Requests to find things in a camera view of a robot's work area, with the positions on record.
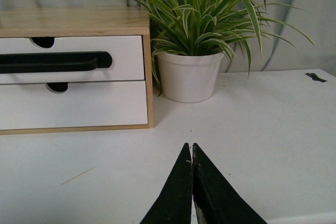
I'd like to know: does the wooden drawer cabinet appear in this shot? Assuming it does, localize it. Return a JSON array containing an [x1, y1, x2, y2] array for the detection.
[[1, 8, 154, 135]]

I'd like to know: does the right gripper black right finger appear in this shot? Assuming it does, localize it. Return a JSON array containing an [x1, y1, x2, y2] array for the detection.
[[193, 143, 266, 223]]

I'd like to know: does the white plant pot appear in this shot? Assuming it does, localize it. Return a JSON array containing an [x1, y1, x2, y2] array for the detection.
[[157, 52, 224, 103]]

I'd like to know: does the green spider plant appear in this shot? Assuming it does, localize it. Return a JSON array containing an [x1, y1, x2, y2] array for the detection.
[[101, 0, 316, 96]]

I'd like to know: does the white drawer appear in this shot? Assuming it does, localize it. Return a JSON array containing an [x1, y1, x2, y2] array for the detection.
[[1, 35, 144, 84], [1, 81, 148, 130]]

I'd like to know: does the grey curtain backdrop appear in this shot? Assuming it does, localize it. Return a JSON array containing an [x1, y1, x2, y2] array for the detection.
[[1, 0, 335, 74]]

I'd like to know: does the black tape piece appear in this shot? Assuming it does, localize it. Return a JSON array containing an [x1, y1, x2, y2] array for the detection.
[[306, 73, 326, 83]]

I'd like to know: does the black drawer handle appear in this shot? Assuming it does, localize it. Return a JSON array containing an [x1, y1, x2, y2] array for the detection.
[[1, 51, 112, 74]]

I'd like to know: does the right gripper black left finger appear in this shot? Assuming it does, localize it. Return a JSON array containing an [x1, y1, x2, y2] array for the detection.
[[141, 143, 194, 224]]

